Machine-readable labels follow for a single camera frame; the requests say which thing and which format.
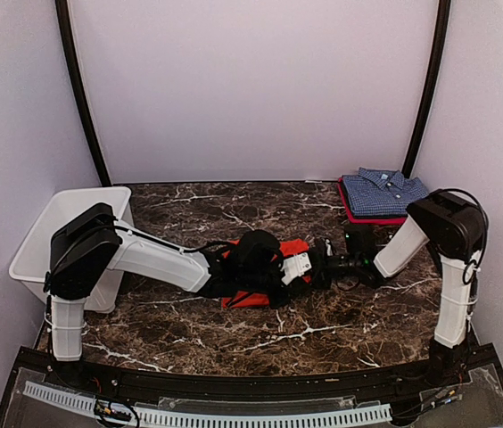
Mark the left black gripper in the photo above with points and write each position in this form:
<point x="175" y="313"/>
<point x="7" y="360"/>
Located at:
<point x="297" y="285"/>

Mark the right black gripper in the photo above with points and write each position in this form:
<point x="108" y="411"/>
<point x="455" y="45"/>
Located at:
<point x="319" y="270"/>

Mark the orange garment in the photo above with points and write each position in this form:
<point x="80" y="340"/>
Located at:
<point x="291" y="247"/>

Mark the blue checked shirt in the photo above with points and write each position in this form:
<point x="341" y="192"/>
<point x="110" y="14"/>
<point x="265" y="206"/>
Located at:
<point x="375" y="193"/>

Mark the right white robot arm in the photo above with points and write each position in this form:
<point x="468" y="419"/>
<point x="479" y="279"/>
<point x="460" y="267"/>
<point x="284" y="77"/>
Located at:
<point x="454" y="227"/>

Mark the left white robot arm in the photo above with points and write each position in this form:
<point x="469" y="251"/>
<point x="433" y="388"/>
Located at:
<point x="203" y="271"/>

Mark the white plastic laundry basket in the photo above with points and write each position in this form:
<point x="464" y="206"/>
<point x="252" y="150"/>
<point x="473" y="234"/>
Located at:
<point x="42" y="249"/>

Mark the red folded garment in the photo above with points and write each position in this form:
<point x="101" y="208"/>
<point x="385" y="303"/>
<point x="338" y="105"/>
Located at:
<point x="376" y="220"/>

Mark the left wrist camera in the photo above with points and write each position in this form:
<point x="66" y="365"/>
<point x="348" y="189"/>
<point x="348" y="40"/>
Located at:
<point x="257" y="259"/>

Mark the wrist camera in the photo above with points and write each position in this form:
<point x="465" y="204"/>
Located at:
<point x="359" y="240"/>
<point x="257" y="259"/>

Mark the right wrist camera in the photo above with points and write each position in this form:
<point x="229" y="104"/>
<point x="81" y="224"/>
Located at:
<point x="359" y="240"/>

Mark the white slotted cable duct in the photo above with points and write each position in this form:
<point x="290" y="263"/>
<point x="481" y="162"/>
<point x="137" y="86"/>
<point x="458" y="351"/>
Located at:
<point x="143" y="416"/>

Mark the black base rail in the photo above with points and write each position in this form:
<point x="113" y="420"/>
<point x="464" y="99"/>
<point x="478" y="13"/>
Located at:
<point x="405" y="386"/>

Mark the right black frame post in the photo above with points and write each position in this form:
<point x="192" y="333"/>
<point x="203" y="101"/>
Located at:
<point x="430" y="84"/>

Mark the black frame post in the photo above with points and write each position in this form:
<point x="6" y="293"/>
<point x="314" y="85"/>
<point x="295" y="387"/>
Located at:
<point x="430" y="84"/>
<point x="62" y="8"/>

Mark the left black frame post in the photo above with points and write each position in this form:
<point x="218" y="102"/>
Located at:
<point x="62" y="8"/>

